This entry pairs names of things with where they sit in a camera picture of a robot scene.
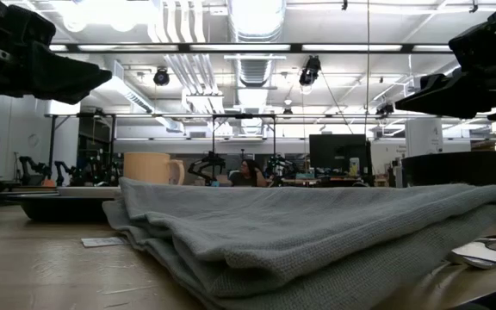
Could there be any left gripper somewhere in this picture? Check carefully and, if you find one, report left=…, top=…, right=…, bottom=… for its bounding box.
left=0, top=0, right=114, bottom=106

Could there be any orange mug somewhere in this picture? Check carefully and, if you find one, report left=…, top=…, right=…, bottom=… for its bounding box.
left=122, top=151, right=186, bottom=187

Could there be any grey cloth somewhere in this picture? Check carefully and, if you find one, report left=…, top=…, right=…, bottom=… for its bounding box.
left=80, top=176, right=496, bottom=310

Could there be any black plastic tray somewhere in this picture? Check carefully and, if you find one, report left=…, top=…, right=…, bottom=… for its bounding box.
left=5, top=191, right=112, bottom=224

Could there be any white pillar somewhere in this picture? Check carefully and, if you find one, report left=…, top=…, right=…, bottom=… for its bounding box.
left=404, top=117, right=444, bottom=158

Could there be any person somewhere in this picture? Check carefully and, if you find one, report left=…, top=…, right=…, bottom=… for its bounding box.
left=229, top=158, right=270, bottom=188

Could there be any black hanging camera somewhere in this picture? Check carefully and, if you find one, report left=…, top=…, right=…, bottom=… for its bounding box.
left=298, top=55, right=323, bottom=87
left=152, top=66, right=171, bottom=87

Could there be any black background stand frame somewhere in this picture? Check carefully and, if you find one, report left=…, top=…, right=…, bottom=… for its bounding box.
left=210, top=112, right=277, bottom=174

